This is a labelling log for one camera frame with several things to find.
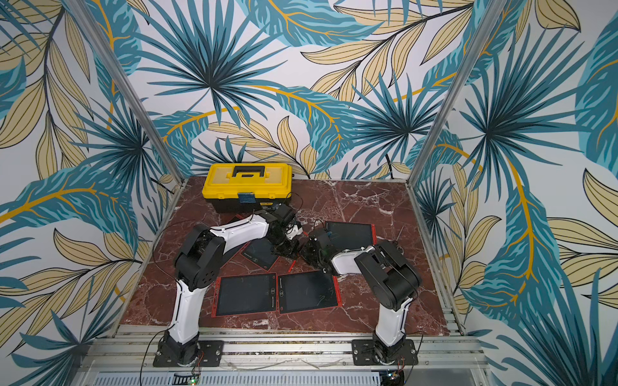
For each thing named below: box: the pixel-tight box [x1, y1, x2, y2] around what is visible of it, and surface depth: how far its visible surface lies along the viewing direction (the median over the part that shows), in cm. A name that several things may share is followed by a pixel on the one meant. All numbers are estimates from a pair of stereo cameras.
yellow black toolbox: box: [201, 163, 293, 214], surface depth 98 cm
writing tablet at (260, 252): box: [239, 235, 281, 272], surface depth 95 cm
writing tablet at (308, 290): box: [276, 269, 343, 315], surface depth 87 cm
